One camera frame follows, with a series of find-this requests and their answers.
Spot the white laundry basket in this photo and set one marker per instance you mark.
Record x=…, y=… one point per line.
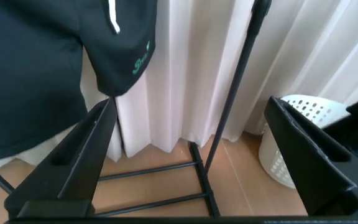
x=269, y=155

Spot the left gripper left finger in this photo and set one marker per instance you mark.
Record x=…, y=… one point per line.
x=73, y=174

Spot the black shorts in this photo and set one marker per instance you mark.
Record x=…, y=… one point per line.
x=26, y=62

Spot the black clothes rack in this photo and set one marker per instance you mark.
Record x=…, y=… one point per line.
x=238, y=77

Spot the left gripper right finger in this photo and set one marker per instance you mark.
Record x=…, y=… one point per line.
x=322, y=180

